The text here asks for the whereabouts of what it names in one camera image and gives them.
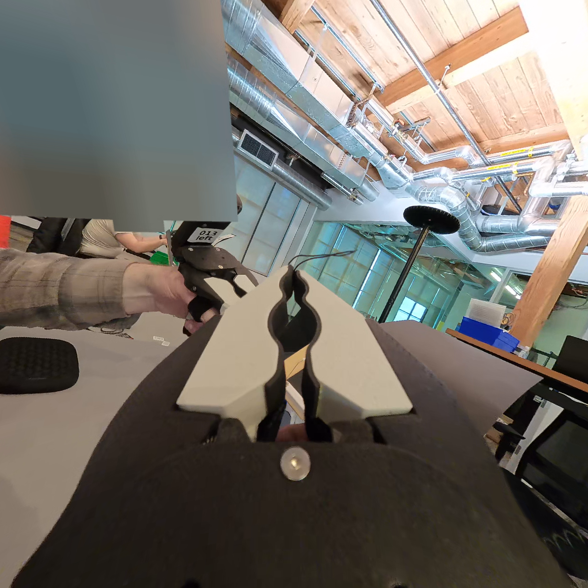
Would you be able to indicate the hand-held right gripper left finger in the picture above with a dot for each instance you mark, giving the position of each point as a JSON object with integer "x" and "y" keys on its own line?
{"x": 225, "y": 367}

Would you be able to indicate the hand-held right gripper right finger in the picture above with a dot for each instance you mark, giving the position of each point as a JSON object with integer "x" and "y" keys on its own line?
{"x": 358, "y": 367}

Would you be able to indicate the person's left forearm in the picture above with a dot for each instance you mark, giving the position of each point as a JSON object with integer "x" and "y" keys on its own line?
{"x": 64, "y": 289}

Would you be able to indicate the person's left hand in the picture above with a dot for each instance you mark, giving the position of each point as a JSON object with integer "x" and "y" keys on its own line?
{"x": 156, "y": 287}

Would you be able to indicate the green box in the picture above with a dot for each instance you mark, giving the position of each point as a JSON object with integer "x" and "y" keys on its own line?
{"x": 161, "y": 260}

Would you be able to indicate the black wood-rimmed board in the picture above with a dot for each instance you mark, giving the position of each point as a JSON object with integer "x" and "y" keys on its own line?
{"x": 450, "y": 377}

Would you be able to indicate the white vent grille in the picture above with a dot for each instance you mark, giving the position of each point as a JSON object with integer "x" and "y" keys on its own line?
{"x": 257, "y": 147}

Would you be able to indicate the blue plastic bin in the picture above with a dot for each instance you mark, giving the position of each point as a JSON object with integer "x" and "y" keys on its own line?
{"x": 487, "y": 333}

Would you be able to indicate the black pole stand with disc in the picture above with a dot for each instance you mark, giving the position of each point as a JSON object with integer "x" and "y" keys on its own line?
{"x": 430, "y": 218}

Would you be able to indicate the black textured pad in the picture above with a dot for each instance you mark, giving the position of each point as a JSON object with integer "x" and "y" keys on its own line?
{"x": 37, "y": 365}

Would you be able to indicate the orange traffic cone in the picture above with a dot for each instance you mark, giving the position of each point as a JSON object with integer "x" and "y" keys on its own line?
{"x": 4, "y": 234}

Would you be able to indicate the black tripod stand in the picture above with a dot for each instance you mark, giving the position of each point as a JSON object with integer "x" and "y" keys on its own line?
{"x": 551, "y": 459}

